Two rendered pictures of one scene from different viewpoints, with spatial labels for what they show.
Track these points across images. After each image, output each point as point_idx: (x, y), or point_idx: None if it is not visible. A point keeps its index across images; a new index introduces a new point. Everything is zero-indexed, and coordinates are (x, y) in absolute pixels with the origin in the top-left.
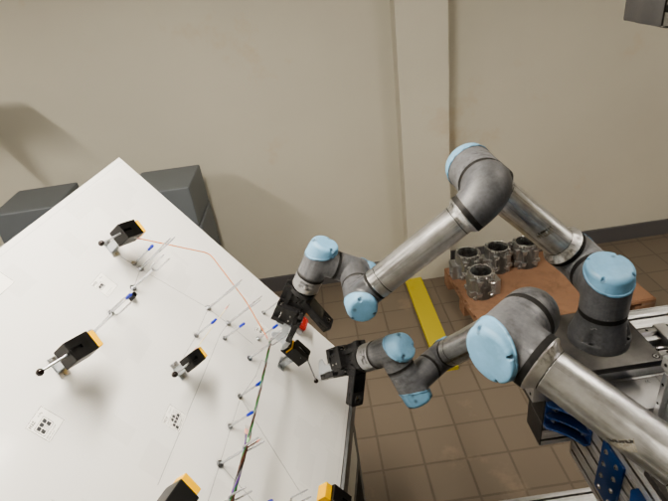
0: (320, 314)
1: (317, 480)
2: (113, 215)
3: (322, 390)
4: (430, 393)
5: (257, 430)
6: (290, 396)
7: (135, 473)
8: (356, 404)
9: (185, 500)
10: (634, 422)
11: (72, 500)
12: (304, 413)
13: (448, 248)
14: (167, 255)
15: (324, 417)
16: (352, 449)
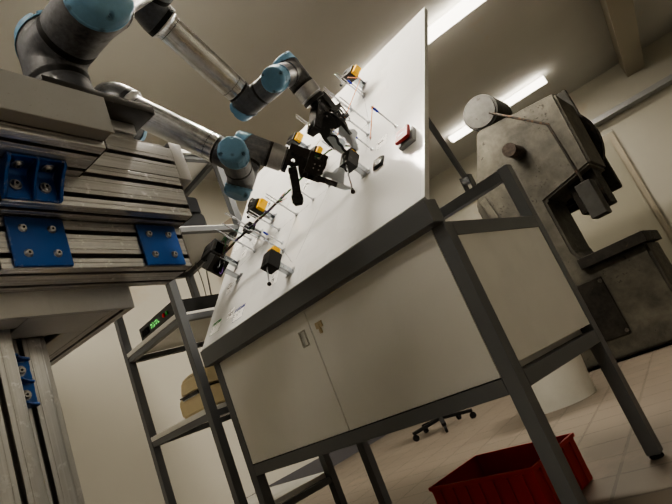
0: (309, 121)
1: (306, 260)
2: (383, 60)
3: (368, 207)
4: (225, 186)
5: (317, 209)
6: (347, 199)
7: (285, 200)
8: (292, 202)
9: (252, 205)
10: None
11: (275, 198)
12: (341, 216)
13: (177, 53)
14: (383, 83)
15: (347, 227)
16: (452, 332)
